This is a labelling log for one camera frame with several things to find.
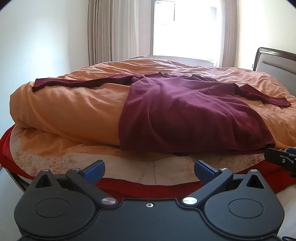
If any beige curtain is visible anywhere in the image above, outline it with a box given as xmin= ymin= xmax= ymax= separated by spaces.
xmin=214 ymin=0 xmax=239 ymax=68
xmin=87 ymin=0 xmax=153 ymax=67

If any maroon long-sleeve shirt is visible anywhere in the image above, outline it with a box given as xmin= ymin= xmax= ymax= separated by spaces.
xmin=32 ymin=72 xmax=292 ymax=156

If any padded headboard with dark frame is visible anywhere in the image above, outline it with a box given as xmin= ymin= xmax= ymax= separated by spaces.
xmin=253 ymin=47 xmax=296 ymax=78

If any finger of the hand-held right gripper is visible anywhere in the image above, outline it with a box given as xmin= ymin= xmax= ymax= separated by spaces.
xmin=264 ymin=147 xmax=296 ymax=179

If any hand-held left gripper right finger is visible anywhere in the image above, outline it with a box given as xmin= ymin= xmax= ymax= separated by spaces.
xmin=182 ymin=160 xmax=265 ymax=205

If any window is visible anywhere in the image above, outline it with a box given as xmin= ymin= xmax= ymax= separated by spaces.
xmin=150 ymin=0 xmax=224 ymax=64

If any orange duvet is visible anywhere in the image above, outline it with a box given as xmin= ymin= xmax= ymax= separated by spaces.
xmin=10 ymin=56 xmax=296 ymax=160

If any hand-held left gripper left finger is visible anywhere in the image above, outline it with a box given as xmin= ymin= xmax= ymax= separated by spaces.
xmin=35 ymin=160 xmax=116 ymax=206

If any red bed sheet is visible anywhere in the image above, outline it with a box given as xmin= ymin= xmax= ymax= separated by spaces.
xmin=0 ymin=126 xmax=296 ymax=201

